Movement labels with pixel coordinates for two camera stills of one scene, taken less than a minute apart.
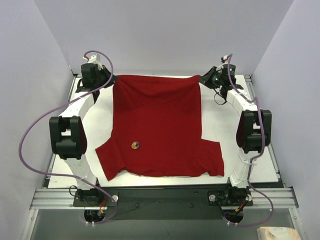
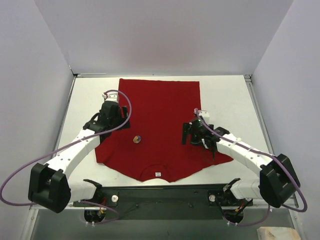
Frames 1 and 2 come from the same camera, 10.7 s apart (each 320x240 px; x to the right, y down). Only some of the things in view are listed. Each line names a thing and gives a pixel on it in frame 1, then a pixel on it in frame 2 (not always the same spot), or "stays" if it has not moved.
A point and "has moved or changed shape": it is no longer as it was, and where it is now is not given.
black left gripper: x=108 y=76 → x=122 y=117
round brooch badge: x=135 y=145 → x=136 y=139
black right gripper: x=206 y=78 → x=189 y=133
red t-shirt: x=156 y=129 has moved or changed shape
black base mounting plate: x=164 y=203 stays
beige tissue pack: x=275 y=233 stays
